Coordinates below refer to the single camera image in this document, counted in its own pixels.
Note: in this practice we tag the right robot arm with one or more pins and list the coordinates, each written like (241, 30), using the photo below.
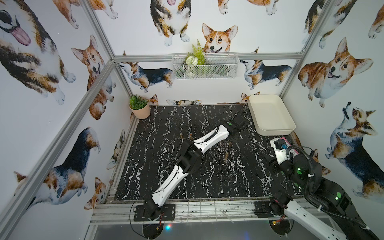
(326, 196)

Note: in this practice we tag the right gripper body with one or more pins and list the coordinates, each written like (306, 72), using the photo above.
(286, 168)

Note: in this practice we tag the cream rectangular tray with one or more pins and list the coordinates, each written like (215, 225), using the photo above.
(270, 115)

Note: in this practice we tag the aluminium front rail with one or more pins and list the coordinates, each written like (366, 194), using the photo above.
(185, 212)

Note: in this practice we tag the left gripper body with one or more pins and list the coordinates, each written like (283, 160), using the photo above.
(236, 124)

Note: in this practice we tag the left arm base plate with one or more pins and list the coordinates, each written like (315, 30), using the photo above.
(166, 213)

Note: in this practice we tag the white wire wall basket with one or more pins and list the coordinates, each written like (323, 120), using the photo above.
(214, 66)

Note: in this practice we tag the pink label card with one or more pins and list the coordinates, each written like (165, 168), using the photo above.
(289, 151)

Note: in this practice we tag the artificial fern with flower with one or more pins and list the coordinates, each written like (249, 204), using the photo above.
(195, 62)

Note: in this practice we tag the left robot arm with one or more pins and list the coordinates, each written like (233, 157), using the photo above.
(189, 158)

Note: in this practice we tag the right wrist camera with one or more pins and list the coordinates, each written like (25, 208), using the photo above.
(280, 146)

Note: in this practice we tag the potted green plant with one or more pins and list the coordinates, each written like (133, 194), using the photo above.
(140, 106)

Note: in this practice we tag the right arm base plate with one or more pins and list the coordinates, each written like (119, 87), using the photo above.
(269, 209)

